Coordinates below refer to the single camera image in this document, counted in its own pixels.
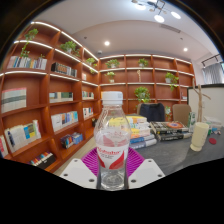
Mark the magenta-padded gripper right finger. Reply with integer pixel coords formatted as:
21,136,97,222
125,147,166,190

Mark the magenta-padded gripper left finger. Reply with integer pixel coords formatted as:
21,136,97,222
59,147,102,190

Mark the clear plastic water bottle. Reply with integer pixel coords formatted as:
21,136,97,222
93,91,132,192

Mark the dark book stack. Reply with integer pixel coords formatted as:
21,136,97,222
149,120,193,142

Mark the chair with dark jacket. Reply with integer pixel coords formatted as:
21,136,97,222
136,102,167,123

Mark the cream printed mug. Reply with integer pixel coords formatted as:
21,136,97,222
189,121,210,153

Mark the green and white carton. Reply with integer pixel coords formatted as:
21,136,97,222
187,111,198,134

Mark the tan chair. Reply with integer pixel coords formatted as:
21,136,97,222
171,103,193,127

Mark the white book stack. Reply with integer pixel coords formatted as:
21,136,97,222
203,115,224,130

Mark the wooden bookshelf unit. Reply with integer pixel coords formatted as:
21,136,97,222
0,20,196,174

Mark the grey curtain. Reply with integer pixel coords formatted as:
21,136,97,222
202,62,224,85

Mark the ceiling air vent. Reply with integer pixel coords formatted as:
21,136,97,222
159,23,182,34

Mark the branched ceiling lamp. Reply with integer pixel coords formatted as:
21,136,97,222
131,0,183,24

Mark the black ceiling track rail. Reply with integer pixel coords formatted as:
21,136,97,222
200,53,222,68

